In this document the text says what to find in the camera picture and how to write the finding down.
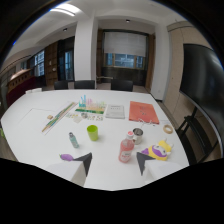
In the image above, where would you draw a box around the pink liquid bottle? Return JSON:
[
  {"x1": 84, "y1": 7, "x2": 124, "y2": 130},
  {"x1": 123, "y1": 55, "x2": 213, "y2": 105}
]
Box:
[{"x1": 118, "y1": 130, "x2": 136, "y2": 164}]

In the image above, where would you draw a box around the green plastic cup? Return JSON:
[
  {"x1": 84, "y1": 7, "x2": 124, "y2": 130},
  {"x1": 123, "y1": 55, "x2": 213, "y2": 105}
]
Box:
[{"x1": 86, "y1": 124, "x2": 100, "y2": 142}]

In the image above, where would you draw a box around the metal tin cup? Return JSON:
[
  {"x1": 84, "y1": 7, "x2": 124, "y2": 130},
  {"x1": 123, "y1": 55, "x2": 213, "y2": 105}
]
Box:
[{"x1": 132, "y1": 127, "x2": 145, "y2": 146}]

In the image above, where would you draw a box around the small teal spray bottle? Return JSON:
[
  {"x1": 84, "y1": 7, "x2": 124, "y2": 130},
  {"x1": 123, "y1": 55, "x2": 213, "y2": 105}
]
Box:
[{"x1": 68, "y1": 131, "x2": 80, "y2": 149}]

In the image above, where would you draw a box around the purple eggplant toy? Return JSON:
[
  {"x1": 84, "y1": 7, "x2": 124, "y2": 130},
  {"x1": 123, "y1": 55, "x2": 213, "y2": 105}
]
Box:
[{"x1": 58, "y1": 153, "x2": 75, "y2": 162}]

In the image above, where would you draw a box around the large white paper sheet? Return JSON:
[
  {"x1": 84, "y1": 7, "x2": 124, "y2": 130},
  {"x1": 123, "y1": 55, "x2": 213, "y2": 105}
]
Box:
[{"x1": 17, "y1": 107, "x2": 58, "y2": 133}]

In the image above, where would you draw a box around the black chair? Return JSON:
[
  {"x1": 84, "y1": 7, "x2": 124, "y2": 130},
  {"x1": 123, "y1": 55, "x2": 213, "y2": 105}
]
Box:
[
  {"x1": 73, "y1": 79, "x2": 97, "y2": 90},
  {"x1": 110, "y1": 79, "x2": 135, "y2": 93},
  {"x1": 53, "y1": 79, "x2": 70, "y2": 91}
]

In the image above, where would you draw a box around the white window blind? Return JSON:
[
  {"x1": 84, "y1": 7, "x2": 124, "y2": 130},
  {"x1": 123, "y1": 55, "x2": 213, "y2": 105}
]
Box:
[{"x1": 103, "y1": 31, "x2": 148, "y2": 58}]

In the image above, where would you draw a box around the tape roll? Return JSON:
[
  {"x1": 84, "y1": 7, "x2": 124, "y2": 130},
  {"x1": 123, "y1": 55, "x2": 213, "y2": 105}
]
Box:
[{"x1": 162, "y1": 124, "x2": 174, "y2": 135}]

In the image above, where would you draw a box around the small printed card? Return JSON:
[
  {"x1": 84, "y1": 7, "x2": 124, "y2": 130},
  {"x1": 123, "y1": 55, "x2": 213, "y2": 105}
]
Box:
[{"x1": 65, "y1": 112, "x2": 83, "y2": 124}]

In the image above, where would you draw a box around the yellow purple plush toy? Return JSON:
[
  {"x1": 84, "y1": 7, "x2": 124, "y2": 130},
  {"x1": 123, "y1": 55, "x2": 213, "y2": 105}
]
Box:
[{"x1": 140, "y1": 138, "x2": 175, "y2": 162}]

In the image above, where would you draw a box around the white booklet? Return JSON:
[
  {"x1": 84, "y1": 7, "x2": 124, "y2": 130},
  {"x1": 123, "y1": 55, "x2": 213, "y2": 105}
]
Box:
[{"x1": 104, "y1": 104, "x2": 126, "y2": 120}]

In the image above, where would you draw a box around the long colourful ruler strip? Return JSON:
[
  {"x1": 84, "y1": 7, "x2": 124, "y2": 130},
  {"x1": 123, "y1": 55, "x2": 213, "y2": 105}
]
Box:
[{"x1": 41, "y1": 101, "x2": 78, "y2": 134}]

